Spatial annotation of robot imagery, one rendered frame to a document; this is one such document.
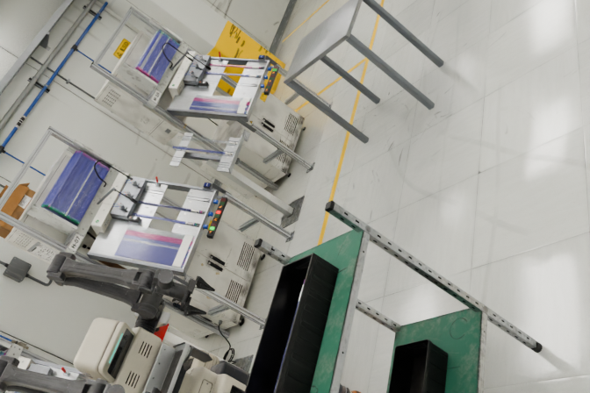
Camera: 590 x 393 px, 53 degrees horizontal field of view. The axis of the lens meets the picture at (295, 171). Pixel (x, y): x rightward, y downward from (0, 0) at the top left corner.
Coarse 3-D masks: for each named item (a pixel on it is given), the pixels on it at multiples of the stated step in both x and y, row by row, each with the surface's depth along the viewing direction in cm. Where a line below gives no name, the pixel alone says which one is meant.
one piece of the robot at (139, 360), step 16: (144, 320) 245; (144, 336) 241; (128, 352) 235; (144, 352) 239; (128, 368) 232; (144, 368) 237; (192, 368) 256; (112, 384) 227; (128, 384) 231; (144, 384) 235; (192, 384) 248; (208, 384) 251; (224, 384) 250; (240, 384) 256
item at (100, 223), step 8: (120, 176) 442; (112, 184) 438; (120, 184) 438; (112, 192) 433; (120, 192) 435; (104, 200) 429; (112, 200) 429; (104, 208) 425; (96, 216) 421; (104, 216) 420; (96, 224) 417; (104, 224) 420; (96, 232) 424
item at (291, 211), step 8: (216, 168) 460; (232, 176) 464; (240, 176) 466; (240, 184) 469; (248, 184) 469; (256, 184) 474; (256, 192) 472; (264, 192) 475; (264, 200) 478; (272, 200) 477; (280, 200) 482; (296, 200) 493; (280, 208) 481; (288, 208) 484; (296, 208) 485; (288, 216) 487; (296, 216) 476; (280, 224) 492; (288, 224) 480
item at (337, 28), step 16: (352, 0) 399; (368, 0) 396; (336, 16) 408; (352, 16) 380; (384, 16) 402; (320, 32) 416; (336, 32) 387; (400, 32) 410; (304, 48) 427; (320, 48) 396; (368, 48) 379; (304, 64) 406; (336, 64) 456; (384, 64) 383; (288, 80) 420; (352, 80) 461; (400, 80) 388; (304, 96) 429; (368, 96) 470; (416, 96) 396; (352, 128) 444
